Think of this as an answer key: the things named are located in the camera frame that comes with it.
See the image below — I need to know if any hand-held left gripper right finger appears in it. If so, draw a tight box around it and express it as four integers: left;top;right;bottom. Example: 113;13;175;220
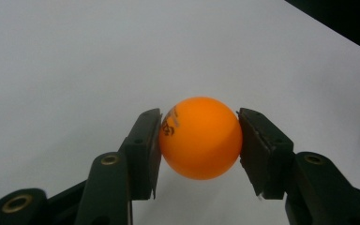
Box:
237;107;295;201

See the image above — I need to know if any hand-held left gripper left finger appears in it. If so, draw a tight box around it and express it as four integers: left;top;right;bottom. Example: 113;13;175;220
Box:
118;107;163;202

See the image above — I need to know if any orange table tennis ball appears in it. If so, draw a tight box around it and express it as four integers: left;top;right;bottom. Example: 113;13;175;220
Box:
157;96;244;181

